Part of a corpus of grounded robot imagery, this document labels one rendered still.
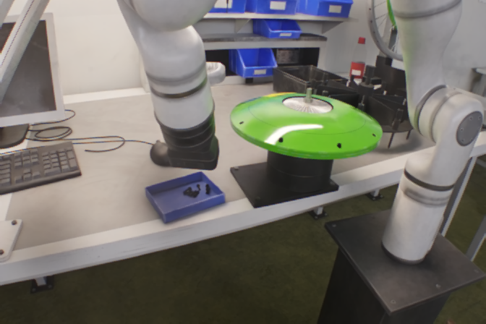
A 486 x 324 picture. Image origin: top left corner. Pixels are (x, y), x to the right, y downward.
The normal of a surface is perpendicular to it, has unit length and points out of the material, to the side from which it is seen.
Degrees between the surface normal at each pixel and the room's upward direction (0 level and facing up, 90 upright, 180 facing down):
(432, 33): 125
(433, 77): 106
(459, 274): 0
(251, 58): 90
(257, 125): 24
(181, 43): 37
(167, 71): 116
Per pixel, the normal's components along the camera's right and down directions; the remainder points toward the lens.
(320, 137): 0.04, -0.66
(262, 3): 0.39, 0.55
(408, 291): 0.04, -0.90
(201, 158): -0.10, 0.76
